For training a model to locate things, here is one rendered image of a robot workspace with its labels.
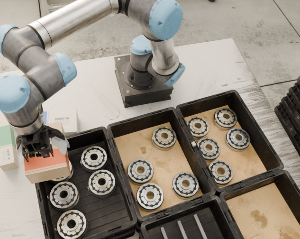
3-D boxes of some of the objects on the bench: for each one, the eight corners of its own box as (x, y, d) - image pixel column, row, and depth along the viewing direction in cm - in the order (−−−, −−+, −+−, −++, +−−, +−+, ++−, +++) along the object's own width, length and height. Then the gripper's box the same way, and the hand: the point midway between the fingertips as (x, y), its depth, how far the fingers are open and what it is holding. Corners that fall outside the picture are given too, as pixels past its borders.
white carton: (35, 144, 137) (29, 135, 129) (36, 122, 143) (31, 112, 135) (79, 141, 139) (77, 131, 132) (78, 119, 145) (76, 108, 138)
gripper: (-13, 149, 71) (13, 178, 88) (69, 133, 74) (79, 163, 92) (-13, 118, 75) (13, 152, 92) (65, 105, 79) (76, 139, 96)
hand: (45, 150), depth 93 cm, fingers closed on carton, 14 cm apart
